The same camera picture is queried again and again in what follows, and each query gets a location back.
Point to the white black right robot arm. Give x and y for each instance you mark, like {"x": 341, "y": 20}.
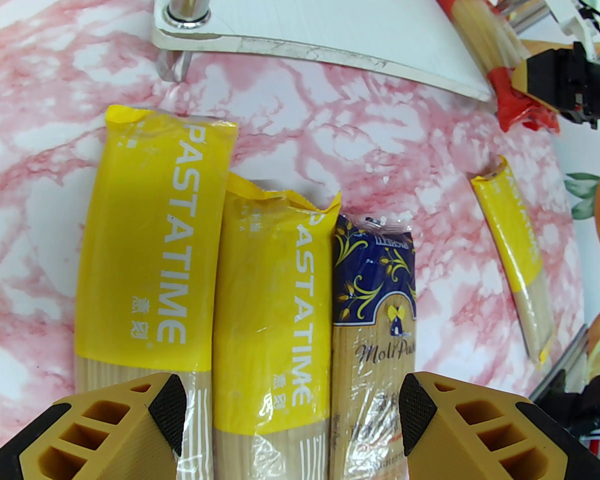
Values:
{"x": 590, "y": 398}

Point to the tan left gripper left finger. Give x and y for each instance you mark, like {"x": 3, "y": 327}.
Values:
{"x": 140, "y": 443}

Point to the white two-tier shelf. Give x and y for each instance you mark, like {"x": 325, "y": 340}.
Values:
{"x": 305, "y": 13}

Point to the red spaghetti pack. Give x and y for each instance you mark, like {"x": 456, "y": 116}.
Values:
{"x": 485, "y": 23}

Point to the dark blue spaghetti pack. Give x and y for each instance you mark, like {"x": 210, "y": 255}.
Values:
{"x": 370, "y": 278}

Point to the yellow pastatime spaghetti pack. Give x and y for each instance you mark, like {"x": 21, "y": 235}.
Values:
{"x": 140, "y": 243}
{"x": 265, "y": 318}
{"x": 515, "y": 248}

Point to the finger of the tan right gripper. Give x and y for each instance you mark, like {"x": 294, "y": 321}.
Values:
{"x": 522, "y": 78}

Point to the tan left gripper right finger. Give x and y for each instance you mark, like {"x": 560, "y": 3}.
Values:
{"x": 445, "y": 448}

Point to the aluminium frame post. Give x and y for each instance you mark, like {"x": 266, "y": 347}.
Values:
{"x": 520, "y": 0}

